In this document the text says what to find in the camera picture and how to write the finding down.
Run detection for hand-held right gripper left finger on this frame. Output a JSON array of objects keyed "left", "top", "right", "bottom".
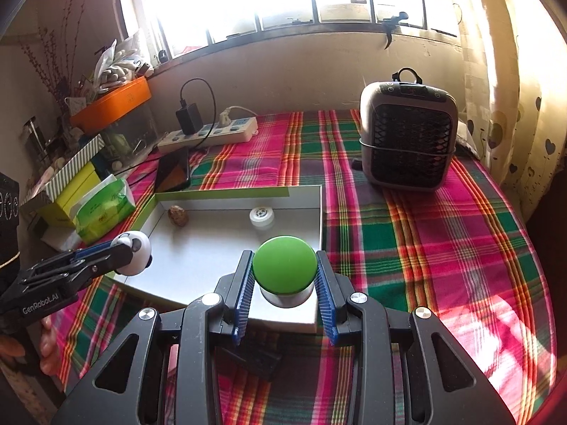
[{"left": 55, "top": 250, "right": 255, "bottom": 425}]

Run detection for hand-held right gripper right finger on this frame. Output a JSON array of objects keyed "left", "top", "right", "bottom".
[{"left": 314, "top": 250, "right": 517, "bottom": 425}]

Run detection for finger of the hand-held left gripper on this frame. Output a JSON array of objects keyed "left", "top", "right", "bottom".
[
  {"left": 17, "top": 243, "right": 134, "bottom": 296},
  {"left": 27, "top": 239, "right": 120, "bottom": 276}
]

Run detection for white panda toy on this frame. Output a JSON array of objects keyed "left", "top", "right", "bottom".
[{"left": 111, "top": 231, "right": 153, "bottom": 276}]

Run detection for green dome toy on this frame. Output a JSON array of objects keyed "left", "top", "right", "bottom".
[{"left": 252, "top": 236, "right": 317, "bottom": 308}]

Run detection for shallow white cardboard box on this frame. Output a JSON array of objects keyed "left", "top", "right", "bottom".
[{"left": 104, "top": 185, "right": 326, "bottom": 334}]

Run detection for person's left hand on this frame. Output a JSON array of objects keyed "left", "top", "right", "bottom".
[{"left": 0, "top": 318, "right": 63, "bottom": 375}]

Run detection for green tissue pack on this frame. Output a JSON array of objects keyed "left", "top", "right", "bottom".
[{"left": 73, "top": 174, "right": 138, "bottom": 245}]

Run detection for yellow box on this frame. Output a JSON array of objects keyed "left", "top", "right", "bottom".
[{"left": 39, "top": 161, "right": 105, "bottom": 231}]

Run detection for white round cap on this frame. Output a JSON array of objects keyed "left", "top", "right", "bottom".
[{"left": 249, "top": 206, "right": 275, "bottom": 230}]

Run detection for striped box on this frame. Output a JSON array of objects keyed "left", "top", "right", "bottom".
[{"left": 20, "top": 135, "right": 107, "bottom": 206}]

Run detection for plaid tablecloth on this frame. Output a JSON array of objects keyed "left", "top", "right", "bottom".
[{"left": 42, "top": 108, "right": 556, "bottom": 425}]

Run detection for black smartphone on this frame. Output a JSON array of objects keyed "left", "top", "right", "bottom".
[{"left": 155, "top": 147, "right": 192, "bottom": 192}]

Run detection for clear glass tank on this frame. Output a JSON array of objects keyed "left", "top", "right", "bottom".
[{"left": 89, "top": 106, "right": 158, "bottom": 164}]

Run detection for orange plastic bin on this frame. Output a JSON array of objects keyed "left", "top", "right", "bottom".
[{"left": 69, "top": 75, "right": 152, "bottom": 134}]

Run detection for black charger adapter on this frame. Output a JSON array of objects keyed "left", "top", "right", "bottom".
[{"left": 176, "top": 103, "right": 204, "bottom": 135}]

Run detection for white power strip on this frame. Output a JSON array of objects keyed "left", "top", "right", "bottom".
[{"left": 157, "top": 117, "right": 259, "bottom": 155}]

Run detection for grey space heater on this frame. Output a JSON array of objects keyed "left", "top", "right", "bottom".
[{"left": 359, "top": 67, "right": 458, "bottom": 193}]

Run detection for white plug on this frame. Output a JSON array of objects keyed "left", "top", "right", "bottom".
[{"left": 219, "top": 106, "right": 258, "bottom": 127}]

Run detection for crumpled white bags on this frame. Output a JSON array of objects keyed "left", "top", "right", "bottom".
[{"left": 93, "top": 31, "right": 153, "bottom": 94}]

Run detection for dried branches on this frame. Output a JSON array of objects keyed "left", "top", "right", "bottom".
[{"left": 18, "top": 0, "right": 89, "bottom": 98}]

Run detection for black window hook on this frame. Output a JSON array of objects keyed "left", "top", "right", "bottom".
[{"left": 382, "top": 11, "right": 410, "bottom": 49}]

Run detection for heart print curtain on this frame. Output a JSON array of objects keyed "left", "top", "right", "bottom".
[{"left": 458, "top": 0, "right": 567, "bottom": 217}]

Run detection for black charger cable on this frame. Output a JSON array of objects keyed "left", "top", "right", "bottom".
[{"left": 179, "top": 78, "right": 219, "bottom": 151}]

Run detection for window frame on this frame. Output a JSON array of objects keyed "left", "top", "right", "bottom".
[{"left": 119, "top": 0, "right": 464, "bottom": 60}]

